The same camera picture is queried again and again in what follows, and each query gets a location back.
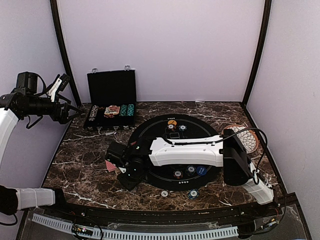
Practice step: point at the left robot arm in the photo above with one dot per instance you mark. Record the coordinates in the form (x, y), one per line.
(15, 107)

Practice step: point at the clear round dealer button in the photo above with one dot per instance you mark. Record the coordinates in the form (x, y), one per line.
(112, 108)

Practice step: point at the blue round blind button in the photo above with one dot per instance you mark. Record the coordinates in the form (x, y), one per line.
(201, 170)

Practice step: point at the black poker chip case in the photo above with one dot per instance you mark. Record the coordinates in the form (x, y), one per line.
(111, 88)

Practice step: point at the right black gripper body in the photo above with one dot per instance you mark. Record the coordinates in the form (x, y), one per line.
(134, 177)

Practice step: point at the green chip row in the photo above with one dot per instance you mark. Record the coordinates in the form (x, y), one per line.
(123, 110)
(130, 110)

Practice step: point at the brown chip front mat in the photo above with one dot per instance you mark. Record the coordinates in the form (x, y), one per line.
(178, 174)

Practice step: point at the red-backed card deck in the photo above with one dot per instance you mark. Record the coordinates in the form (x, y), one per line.
(110, 166)

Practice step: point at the card deck in case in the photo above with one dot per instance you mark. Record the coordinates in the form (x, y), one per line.
(106, 112)

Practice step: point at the blue green chip stack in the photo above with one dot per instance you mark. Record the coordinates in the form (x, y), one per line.
(193, 194)

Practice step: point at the white floral patterned plate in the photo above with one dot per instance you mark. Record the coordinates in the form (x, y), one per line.
(248, 138)

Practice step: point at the orange round blind button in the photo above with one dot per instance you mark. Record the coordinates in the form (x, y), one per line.
(172, 122)

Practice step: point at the blue tan chip row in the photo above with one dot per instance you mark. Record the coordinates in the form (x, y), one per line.
(93, 113)

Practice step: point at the round black poker mat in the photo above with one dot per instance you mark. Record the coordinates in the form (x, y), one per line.
(163, 176)

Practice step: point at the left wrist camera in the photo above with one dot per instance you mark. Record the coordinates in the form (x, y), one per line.
(27, 84)

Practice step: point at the green chip row right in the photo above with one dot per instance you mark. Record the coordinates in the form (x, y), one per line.
(130, 110)

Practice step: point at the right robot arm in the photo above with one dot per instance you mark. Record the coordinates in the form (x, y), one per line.
(223, 151)

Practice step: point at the red dice set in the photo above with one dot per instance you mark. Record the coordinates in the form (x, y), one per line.
(109, 116)

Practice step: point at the brown white chip stack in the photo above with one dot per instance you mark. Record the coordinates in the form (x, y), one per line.
(164, 193)

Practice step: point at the white slotted cable duct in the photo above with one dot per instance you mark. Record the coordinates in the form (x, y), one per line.
(135, 232)

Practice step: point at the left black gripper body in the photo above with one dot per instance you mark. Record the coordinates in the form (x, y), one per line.
(54, 114)

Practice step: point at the green chip row left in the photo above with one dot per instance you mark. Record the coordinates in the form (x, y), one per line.
(123, 110)

